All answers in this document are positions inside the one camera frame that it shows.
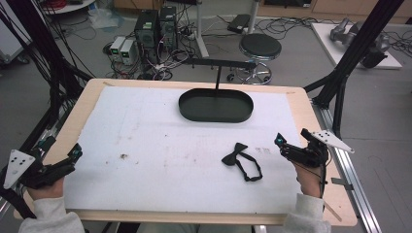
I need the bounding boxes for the black round stool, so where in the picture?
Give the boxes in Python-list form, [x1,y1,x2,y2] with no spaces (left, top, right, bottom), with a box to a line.
[226,32,284,85]

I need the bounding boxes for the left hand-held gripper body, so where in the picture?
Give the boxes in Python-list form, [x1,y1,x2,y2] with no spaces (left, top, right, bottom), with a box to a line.
[2,147,77,190]

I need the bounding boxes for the black strap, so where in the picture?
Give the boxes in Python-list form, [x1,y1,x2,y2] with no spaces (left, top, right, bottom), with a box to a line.
[0,163,37,219]

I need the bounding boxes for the black box on floor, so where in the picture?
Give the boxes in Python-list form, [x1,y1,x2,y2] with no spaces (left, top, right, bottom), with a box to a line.
[226,13,252,35]

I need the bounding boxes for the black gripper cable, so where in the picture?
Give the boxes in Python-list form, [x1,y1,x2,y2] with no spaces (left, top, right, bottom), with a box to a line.
[292,142,331,199]

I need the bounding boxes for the black bow tie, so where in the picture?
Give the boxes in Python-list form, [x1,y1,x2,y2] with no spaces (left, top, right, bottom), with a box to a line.
[221,142,264,183]

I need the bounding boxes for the aluminium rail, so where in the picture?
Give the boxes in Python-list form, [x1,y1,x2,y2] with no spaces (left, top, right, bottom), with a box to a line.
[310,98,384,233]

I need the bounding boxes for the person's right hand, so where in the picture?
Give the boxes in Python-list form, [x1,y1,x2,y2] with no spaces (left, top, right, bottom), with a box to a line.
[292,160,326,199]

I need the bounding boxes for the white table leg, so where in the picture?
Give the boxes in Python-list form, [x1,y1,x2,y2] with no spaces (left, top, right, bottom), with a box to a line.
[192,0,210,59]
[247,0,261,35]

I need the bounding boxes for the grey robot part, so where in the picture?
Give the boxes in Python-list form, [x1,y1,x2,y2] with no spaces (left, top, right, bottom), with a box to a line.
[329,17,393,70]

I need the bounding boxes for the black computer tower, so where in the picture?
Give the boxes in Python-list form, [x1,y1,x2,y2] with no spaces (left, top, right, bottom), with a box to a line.
[133,9,161,66]
[158,5,179,52]

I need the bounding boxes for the white power supply unit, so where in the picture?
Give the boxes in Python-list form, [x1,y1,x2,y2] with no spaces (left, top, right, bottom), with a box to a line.
[109,35,126,56]
[120,38,136,66]

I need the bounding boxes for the clear plastic bag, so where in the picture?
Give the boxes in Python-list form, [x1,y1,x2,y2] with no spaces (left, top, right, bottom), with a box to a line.
[87,7,125,31]

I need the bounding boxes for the person's left hand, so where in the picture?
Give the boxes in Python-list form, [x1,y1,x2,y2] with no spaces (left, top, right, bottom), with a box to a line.
[26,177,66,202]

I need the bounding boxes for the white foam mat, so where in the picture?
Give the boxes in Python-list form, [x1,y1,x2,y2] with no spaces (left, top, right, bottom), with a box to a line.
[63,84,308,216]

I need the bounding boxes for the black stand with oval tray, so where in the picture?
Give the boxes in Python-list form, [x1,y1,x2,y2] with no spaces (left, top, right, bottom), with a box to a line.
[178,57,258,124]

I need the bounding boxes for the black metal frame stand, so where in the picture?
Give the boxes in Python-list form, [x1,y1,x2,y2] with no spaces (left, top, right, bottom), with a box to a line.
[0,0,95,153]
[303,0,406,140]

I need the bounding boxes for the white floor board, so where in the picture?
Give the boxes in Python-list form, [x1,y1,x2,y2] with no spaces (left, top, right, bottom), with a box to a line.
[310,21,404,70]

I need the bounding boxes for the white round table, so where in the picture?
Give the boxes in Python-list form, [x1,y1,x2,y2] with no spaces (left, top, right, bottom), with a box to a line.
[40,0,97,16]

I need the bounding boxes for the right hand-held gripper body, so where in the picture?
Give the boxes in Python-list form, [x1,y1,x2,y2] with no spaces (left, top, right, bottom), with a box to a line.
[280,130,356,169]

